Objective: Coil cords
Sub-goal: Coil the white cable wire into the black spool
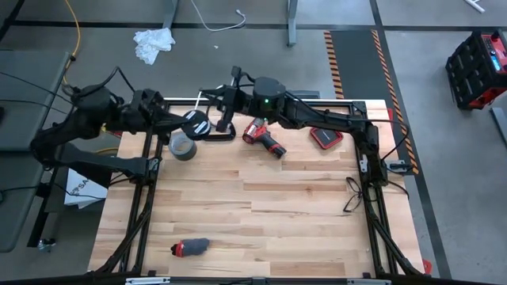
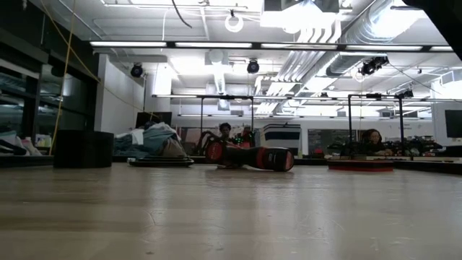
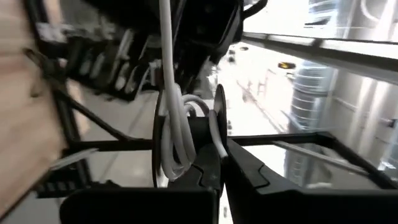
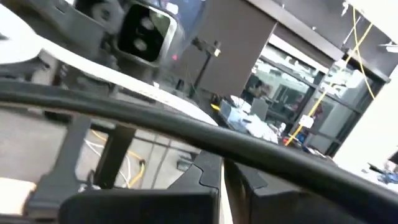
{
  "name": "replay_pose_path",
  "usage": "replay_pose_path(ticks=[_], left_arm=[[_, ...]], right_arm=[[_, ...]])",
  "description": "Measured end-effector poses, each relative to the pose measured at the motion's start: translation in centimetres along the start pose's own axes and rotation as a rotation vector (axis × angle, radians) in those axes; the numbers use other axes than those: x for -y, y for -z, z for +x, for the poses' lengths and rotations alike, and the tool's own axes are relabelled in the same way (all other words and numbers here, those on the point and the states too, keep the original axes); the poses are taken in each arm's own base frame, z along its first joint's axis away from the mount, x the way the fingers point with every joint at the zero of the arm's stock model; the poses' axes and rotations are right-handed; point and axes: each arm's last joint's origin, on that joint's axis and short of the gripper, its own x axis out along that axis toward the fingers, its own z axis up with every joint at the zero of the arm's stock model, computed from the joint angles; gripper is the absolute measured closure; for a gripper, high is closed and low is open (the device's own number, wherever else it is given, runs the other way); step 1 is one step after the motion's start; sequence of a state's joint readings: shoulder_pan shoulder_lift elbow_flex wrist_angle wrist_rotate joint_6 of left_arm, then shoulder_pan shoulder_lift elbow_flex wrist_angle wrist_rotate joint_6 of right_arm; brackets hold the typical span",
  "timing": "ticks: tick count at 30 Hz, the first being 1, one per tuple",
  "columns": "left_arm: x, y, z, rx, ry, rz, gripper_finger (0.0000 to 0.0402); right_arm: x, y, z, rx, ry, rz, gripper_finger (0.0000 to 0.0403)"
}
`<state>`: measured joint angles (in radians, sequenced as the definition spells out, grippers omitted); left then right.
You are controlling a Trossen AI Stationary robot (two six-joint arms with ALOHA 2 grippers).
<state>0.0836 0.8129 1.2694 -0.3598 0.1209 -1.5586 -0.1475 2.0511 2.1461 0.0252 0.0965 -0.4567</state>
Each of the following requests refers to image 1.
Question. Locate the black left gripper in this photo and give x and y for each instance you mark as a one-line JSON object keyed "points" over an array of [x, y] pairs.
{"points": [[146, 111]]}

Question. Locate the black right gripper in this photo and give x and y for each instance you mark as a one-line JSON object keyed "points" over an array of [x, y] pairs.
{"points": [[239, 99]]}

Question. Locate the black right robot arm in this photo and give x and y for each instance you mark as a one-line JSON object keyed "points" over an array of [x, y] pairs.
{"points": [[317, 116]]}

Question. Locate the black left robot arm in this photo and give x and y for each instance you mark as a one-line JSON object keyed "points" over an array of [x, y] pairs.
{"points": [[99, 160]]}

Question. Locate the black C-clamp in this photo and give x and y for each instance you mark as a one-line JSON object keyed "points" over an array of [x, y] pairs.
{"points": [[222, 138]]}

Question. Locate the white crumpled cloth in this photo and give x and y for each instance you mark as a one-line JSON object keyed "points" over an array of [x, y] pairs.
{"points": [[152, 43]]}

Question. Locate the grey table leg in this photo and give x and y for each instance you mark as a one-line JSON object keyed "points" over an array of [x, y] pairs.
{"points": [[292, 23], [170, 12]]}

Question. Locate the grey control box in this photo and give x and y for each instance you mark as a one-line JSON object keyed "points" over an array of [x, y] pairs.
{"points": [[309, 95]]}

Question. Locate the white printed bag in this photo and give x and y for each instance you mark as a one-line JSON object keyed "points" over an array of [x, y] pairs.
{"points": [[85, 194]]}

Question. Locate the red black flat case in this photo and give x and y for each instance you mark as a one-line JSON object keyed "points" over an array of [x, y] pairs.
{"points": [[326, 137]]}

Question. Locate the grey glove with red cuff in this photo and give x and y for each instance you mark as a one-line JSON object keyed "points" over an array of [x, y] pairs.
{"points": [[194, 246]]}

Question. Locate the black yellow striped mat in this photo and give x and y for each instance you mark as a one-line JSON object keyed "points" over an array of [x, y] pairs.
{"points": [[356, 63]]}

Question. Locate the grey folding table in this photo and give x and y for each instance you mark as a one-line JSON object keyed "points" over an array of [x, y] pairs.
{"points": [[24, 79], [16, 206]]}

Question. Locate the black safety glasses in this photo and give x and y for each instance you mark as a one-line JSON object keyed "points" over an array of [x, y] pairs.
{"points": [[356, 194]]}

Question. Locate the metal caster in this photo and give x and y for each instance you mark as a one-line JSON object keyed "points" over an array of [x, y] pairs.
{"points": [[46, 245]]}

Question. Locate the silver connector box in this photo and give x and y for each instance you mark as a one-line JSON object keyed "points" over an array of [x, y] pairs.
{"points": [[398, 166]]}

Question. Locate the red black tool box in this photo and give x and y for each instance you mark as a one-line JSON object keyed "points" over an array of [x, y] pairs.
{"points": [[471, 71]]}

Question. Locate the red corner guard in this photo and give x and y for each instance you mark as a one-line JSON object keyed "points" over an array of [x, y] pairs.
{"points": [[426, 267]]}

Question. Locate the white pipe piece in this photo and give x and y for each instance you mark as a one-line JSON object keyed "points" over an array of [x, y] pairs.
{"points": [[475, 6]]}

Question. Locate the black aluminium table frame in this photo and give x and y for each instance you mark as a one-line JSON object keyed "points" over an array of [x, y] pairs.
{"points": [[178, 103]]}

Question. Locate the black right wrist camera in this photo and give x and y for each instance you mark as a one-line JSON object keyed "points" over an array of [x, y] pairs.
{"points": [[225, 118]]}

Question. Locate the grey duct tape roll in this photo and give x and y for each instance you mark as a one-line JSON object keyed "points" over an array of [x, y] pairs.
{"points": [[182, 150]]}

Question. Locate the silver metal bracket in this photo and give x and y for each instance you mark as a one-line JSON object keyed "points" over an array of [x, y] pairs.
{"points": [[368, 282], [146, 281]]}

